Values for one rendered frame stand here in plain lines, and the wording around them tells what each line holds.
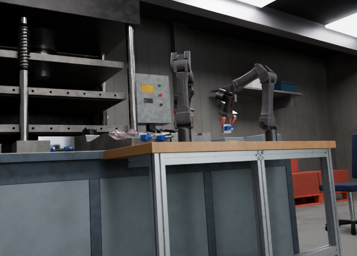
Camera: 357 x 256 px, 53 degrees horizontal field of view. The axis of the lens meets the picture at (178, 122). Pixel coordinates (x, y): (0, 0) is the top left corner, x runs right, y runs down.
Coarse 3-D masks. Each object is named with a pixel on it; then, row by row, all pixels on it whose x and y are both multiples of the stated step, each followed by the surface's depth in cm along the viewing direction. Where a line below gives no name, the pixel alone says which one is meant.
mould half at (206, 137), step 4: (144, 132) 222; (148, 132) 220; (152, 132) 221; (164, 132) 225; (168, 132) 227; (176, 132) 230; (176, 136) 195; (192, 136) 200; (196, 136) 201; (200, 136) 203; (204, 136) 204; (208, 136) 205; (172, 140) 193; (176, 140) 194; (192, 140) 200; (196, 140) 201; (200, 140) 202; (204, 140) 204; (208, 140) 205
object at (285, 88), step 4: (276, 84) 667; (280, 84) 660; (284, 84) 666; (288, 84) 673; (292, 84) 680; (296, 84) 686; (276, 88) 667; (280, 88) 659; (284, 88) 664; (288, 88) 672; (292, 88) 678; (296, 88) 686
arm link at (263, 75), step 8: (256, 64) 204; (248, 72) 211; (256, 72) 206; (264, 72) 200; (272, 72) 205; (232, 80) 218; (240, 80) 214; (248, 80) 211; (264, 80) 200; (232, 88) 218; (240, 88) 218
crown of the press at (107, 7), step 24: (0, 0) 227; (24, 0) 234; (48, 0) 242; (72, 0) 251; (96, 0) 260; (120, 0) 269; (0, 24) 259; (48, 24) 264; (72, 24) 267; (96, 24) 270; (120, 24) 272; (48, 48) 269; (72, 48) 317; (96, 48) 321; (48, 72) 272
